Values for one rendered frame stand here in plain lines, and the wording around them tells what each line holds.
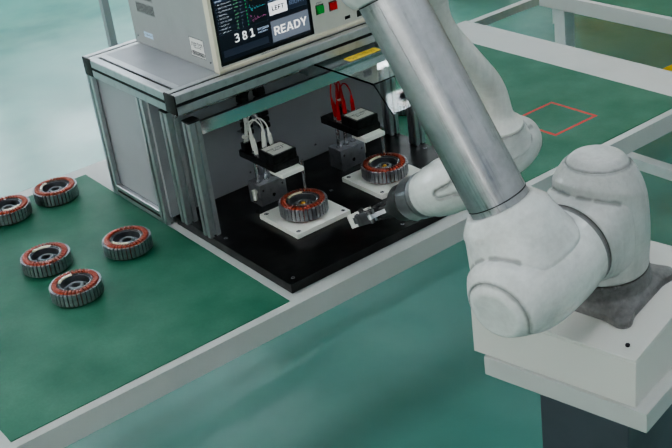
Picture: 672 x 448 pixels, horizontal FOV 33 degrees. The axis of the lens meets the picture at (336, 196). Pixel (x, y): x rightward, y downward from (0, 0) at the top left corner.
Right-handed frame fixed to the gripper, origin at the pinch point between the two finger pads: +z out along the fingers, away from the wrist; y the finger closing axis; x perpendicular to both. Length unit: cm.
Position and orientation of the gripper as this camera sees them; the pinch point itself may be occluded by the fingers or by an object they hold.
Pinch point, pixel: (361, 217)
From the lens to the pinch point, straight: 236.1
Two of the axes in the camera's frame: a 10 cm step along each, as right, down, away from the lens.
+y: 7.8, -3.6, 5.1
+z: -4.7, 1.9, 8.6
